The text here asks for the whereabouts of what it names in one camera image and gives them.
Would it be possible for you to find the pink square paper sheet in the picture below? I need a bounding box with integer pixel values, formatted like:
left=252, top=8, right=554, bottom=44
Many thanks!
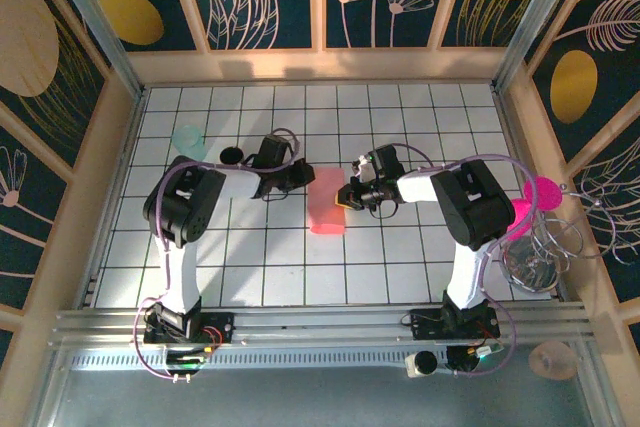
left=307, top=168, right=347, bottom=236

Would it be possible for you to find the dark blue mug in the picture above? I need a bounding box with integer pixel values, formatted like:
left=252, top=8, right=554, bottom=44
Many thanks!
left=218, top=145, right=247, bottom=166

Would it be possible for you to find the clear teal plastic cup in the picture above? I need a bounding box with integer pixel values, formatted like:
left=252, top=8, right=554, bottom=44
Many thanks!
left=171, top=124, right=208, bottom=162

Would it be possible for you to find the magenta felt disc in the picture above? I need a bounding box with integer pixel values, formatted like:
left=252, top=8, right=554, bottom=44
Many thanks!
left=522, top=175, right=564, bottom=211
left=505, top=198, right=533, bottom=242

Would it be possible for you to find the small white black webcam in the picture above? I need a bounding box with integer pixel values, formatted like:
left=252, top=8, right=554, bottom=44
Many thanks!
left=405, top=350, right=440, bottom=379

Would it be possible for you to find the translucent pink round disc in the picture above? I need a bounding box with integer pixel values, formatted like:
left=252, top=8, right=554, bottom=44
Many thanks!
left=528, top=339, right=581, bottom=381

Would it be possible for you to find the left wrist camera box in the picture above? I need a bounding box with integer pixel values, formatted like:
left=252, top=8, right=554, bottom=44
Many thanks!
left=257, top=134, right=295, bottom=168

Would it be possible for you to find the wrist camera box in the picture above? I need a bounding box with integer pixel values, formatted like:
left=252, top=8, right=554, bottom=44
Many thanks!
left=257, top=134, right=295, bottom=168
left=352, top=144, right=406, bottom=183

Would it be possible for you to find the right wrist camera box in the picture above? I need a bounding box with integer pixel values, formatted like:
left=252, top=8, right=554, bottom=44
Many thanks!
left=352, top=144, right=406, bottom=183

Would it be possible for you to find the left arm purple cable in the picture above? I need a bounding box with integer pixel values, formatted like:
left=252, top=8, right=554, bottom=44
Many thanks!
left=133, top=127, right=301, bottom=384

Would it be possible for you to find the aluminium mounting rail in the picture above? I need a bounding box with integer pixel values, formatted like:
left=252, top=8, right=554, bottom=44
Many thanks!
left=49, top=300, right=600, bottom=347

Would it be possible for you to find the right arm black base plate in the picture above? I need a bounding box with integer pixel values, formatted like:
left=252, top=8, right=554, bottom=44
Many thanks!
left=408, top=307, right=501, bottom=341

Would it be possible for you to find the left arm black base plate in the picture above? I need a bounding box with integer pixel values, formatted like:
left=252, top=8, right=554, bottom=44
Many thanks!
left=143, top=311, right=236, bottom=346

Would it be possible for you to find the perforated metal cable tray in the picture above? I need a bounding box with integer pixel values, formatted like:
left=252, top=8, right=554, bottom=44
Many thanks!
left=69, top=348, right=454, bottom=372

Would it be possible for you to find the aluminium frame post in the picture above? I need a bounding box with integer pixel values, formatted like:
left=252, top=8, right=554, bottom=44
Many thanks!
left=42, top=0, right=147, bottom=98
left=492, top=0, right=587, bottom=91

